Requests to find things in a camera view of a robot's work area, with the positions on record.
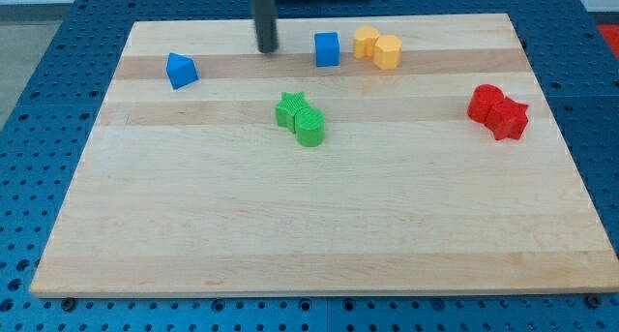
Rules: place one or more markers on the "green star block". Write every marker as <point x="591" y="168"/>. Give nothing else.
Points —
<point x="287" y="108"/>

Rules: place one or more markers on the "blue triangle block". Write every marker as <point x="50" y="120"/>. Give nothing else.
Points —
<point x="181" y="70"/>

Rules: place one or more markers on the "red star block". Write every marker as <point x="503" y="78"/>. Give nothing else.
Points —
<point x="507" y="119"/>

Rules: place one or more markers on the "green cylinder block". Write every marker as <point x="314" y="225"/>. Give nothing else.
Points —
<point x="309" y="127"/>

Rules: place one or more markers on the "light wooden board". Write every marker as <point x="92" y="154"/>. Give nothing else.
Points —
<point x="197" y="192"/>

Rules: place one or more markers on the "blue cube block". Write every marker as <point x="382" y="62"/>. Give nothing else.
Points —
<point x="327" y="49"/>

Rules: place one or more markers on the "yellow hexagon block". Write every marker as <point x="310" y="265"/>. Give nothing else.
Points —
<point x="387" y="52"/>

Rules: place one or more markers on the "yellow heart block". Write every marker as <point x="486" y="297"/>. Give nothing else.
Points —
<point x="364" y="40"/>

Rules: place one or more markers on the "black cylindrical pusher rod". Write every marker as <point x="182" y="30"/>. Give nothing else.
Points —
<point x="264" y="14"/>

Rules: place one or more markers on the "red cylinder block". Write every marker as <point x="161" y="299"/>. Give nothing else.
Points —
<point x="484" y="97"/>

